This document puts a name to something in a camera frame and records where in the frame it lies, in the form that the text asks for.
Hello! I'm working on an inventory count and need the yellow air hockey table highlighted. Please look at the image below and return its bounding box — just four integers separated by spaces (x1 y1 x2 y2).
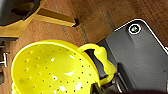
0 0 80 43

